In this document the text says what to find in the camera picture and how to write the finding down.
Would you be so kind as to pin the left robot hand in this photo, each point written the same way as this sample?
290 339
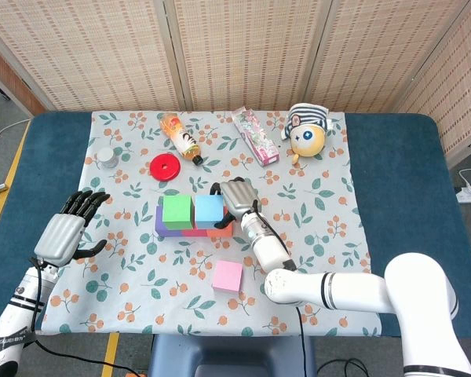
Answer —
60 237

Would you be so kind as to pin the green foam cube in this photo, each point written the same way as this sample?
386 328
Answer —
177 212

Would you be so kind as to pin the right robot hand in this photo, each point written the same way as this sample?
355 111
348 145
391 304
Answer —
239 198

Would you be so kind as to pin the yellow plush toy striped hat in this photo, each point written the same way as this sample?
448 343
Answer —
306 137

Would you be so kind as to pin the floral tablecloth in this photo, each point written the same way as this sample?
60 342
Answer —
161 306

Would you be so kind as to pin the pink foam cube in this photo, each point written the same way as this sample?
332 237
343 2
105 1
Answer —
227 277

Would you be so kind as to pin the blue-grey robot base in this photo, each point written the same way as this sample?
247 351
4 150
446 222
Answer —
231 353

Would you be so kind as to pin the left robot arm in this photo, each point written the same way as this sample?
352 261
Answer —
17 310

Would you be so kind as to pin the small white jar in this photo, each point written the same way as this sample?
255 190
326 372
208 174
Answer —
107 159

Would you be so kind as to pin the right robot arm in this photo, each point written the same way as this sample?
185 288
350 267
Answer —
349 288

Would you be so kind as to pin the blue foam cube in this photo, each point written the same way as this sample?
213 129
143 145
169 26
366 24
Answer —
209 210

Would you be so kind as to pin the woven folding screen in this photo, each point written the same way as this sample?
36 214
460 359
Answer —
239 51

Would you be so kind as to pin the orange drink bottle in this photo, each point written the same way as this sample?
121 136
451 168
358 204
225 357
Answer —
182 141

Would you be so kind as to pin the purple foam cube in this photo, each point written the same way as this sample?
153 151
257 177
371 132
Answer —
161 230

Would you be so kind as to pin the pink toothbrush package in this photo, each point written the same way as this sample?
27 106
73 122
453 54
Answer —
255 137

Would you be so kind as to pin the red foam cube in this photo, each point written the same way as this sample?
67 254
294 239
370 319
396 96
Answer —
194 233

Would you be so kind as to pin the red plastic disc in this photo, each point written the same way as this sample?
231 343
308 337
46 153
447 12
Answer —
159 173

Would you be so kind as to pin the orange foam cube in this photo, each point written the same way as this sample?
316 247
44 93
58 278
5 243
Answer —
220 233

